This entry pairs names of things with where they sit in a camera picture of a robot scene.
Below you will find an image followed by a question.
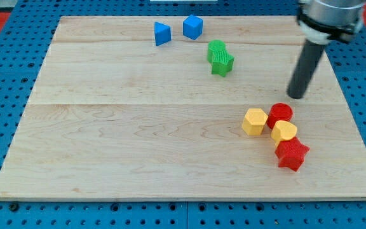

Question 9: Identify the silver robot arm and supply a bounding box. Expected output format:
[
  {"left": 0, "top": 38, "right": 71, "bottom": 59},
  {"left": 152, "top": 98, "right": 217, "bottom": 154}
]
[{"left": 297, "top": 0, "right": 366, "bottom": 45}]

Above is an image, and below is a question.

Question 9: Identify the wooden board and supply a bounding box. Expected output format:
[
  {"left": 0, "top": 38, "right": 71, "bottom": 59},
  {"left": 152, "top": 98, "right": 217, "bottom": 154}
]
[{"left": 0, "top": 16, "right": 366, "bottom": 202}]

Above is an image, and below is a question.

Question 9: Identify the green star block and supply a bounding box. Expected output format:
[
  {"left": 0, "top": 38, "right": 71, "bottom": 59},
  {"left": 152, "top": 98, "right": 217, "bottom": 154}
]
[{"left": 211, "top": 50, "right": 234, "bottom": 77}]

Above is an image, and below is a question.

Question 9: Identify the yellow hexagon block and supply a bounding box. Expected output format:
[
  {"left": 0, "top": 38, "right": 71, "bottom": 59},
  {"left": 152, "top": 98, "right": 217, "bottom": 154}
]
[{"left": 241, "top": 108, "right": 268, "bottom": 136}]

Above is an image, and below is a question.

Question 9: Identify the green cylinder block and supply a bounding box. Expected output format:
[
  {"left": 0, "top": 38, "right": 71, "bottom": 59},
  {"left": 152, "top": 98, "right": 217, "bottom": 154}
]
[{"left": 207, "top": 39, "right": 226, "bottom": 63}]

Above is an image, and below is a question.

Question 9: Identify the blue triangular prism block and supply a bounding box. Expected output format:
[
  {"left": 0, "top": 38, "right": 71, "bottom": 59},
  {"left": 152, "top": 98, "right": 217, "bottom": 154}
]
[{"left": 154, "top": 22, "right": 172, "bottom": 46}]

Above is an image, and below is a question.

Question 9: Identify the blue cube block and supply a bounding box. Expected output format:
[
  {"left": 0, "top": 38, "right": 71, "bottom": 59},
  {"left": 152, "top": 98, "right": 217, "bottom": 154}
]
[{"left": 182, "top": 15, "right": 203, "bottom": 40}]

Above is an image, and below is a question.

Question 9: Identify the red cylinder block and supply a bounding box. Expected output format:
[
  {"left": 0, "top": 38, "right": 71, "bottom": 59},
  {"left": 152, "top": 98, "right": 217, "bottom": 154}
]
[{"left": 266, "top": 103, "right": 294, "bottom": 129}]

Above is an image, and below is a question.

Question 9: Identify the yellow heart block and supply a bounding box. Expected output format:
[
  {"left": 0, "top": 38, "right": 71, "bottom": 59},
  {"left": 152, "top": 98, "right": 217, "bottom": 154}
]
[{"left": 271, "top": 120, "right": 297, "bottom": 147}]

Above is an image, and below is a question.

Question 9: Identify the red star block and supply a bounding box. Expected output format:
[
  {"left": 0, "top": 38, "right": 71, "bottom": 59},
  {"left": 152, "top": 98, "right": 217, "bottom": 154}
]
[{"left": 275, "top": 137, "right": 310, "bottom": 172}]

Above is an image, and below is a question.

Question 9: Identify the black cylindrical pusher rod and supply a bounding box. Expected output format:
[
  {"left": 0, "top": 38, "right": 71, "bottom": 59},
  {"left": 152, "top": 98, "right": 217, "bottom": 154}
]
[{"left": 287, "top": 39, "right": 326, "bottom": 99}]

